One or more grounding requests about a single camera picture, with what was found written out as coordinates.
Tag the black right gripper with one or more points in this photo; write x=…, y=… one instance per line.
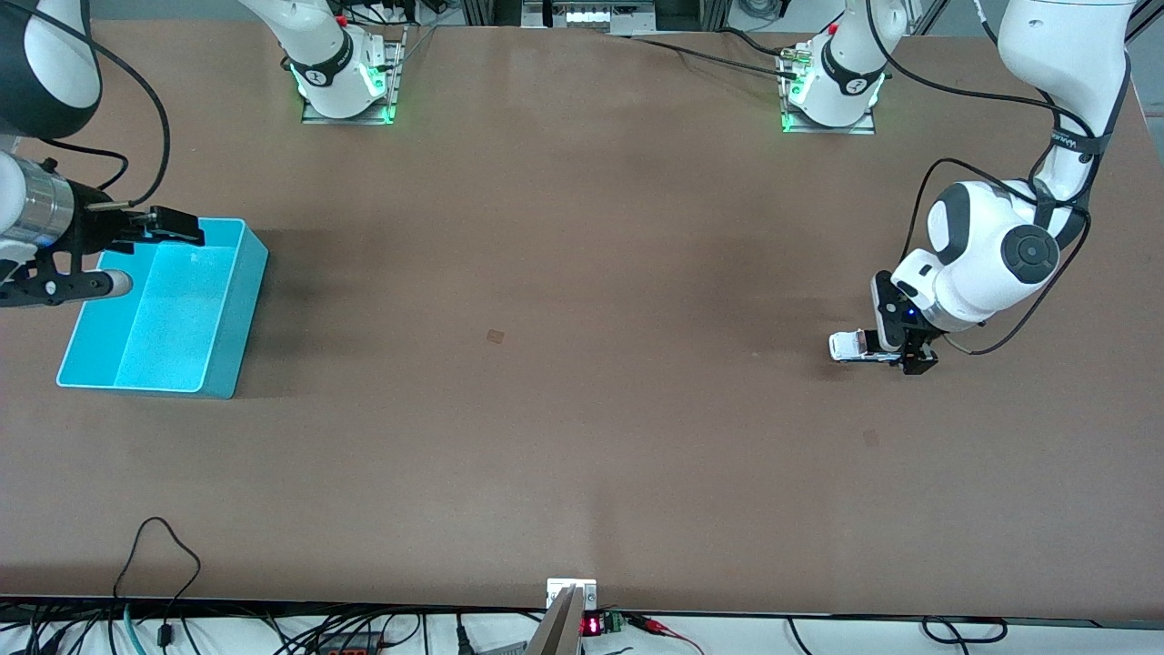
x=91, y=226

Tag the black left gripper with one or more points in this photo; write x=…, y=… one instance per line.
x=920, y=362

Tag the white toy car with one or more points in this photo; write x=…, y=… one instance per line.
x=850, y=347

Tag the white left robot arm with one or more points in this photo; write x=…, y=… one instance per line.
x=982, y=246

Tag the turquoise plastic bin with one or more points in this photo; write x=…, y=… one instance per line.
x=182, y=318

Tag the red clip lead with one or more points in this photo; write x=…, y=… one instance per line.
x=650, y=625

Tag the red LED display module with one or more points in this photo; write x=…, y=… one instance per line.
x=592, y=626

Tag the grey orange power strip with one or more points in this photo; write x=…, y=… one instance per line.
x=350, y=648

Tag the grey lit control box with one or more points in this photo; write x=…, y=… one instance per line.
x=591, y=16

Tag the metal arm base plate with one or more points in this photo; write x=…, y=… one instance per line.
x=396, y=91
x=855, y=130

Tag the grey metal camera bracket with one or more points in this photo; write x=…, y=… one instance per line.
x=559, y=628

